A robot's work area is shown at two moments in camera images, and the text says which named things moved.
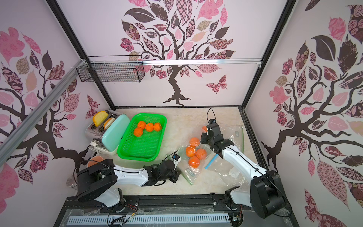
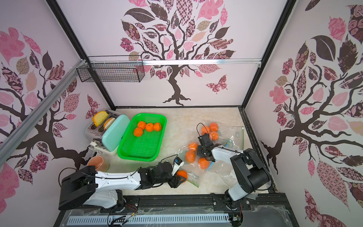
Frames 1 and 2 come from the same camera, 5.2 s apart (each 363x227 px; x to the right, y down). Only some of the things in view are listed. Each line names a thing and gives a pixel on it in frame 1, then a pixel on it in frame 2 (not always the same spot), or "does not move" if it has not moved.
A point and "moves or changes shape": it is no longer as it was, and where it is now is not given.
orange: x=138 y=132 does not move
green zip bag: x=193 y=156 does not move
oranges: x=195 y=154 moves or changes shape
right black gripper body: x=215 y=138 -> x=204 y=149
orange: x=149 y=127 does not move
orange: x=142 y=124 does not move
